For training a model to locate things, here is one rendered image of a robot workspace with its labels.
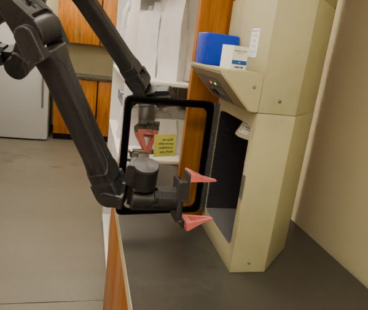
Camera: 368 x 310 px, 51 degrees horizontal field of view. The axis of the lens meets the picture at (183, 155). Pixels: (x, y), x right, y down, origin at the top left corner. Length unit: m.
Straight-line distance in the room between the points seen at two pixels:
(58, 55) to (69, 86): 0.06
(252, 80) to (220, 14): 0.41
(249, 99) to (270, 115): 0.07
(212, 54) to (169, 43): 1.09
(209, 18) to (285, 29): 0.38
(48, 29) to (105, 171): 0.31
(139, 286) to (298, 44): 0.74
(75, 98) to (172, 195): 0.31
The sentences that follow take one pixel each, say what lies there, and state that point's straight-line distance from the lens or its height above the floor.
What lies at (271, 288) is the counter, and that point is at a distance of 1.16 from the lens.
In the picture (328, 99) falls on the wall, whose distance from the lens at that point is 1.53.
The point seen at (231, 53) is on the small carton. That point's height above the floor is 1.55.
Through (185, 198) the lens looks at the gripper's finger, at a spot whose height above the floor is 1.21.
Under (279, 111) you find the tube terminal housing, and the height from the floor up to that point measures 1.42.
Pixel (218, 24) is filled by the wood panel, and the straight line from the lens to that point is 1.35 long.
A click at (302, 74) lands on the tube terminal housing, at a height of 1.52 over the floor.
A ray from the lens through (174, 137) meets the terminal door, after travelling 1.27.
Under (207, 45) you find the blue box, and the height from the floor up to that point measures 1.56.
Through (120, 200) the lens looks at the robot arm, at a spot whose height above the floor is 1.20.
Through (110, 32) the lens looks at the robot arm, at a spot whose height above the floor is 1.56.
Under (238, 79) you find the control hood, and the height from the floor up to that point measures 1.49.
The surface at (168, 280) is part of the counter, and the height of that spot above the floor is 0.94.
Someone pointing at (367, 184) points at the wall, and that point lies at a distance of 1.34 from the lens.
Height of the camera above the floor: 1.54
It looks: 15 degrees down
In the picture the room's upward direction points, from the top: 7 degrees clockwise
